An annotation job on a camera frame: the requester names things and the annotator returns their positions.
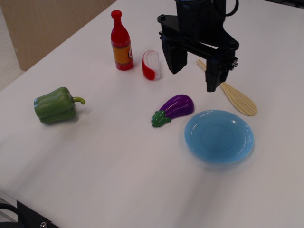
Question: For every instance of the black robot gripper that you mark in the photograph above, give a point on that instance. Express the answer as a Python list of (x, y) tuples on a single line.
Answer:
[(198, 27)]

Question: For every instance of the red and white toy sushi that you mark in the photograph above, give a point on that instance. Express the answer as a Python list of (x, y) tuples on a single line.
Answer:
[(151, 67)]

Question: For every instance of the blue plastic plate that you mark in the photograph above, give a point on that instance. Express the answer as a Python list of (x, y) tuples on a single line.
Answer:
[(219, 136)]

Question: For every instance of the purple toy eggplant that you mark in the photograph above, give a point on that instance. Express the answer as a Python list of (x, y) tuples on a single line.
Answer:
[(177, 106)]

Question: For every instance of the wooden rice paddle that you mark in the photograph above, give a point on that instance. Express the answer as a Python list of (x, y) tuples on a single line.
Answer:
[(240, 101)]

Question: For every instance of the red toy sauce bottle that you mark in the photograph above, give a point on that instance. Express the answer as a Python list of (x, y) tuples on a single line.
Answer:
[(121, 43)]

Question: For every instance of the green toy bell pepper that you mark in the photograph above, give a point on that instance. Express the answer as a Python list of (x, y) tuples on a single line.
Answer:
[(56, 106)]

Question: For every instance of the beige wooden cabinet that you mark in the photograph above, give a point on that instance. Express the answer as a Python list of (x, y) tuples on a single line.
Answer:
[(37, 27)]

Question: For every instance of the black metal table bracket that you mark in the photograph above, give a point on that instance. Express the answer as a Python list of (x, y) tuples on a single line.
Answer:
[(32, 218)]

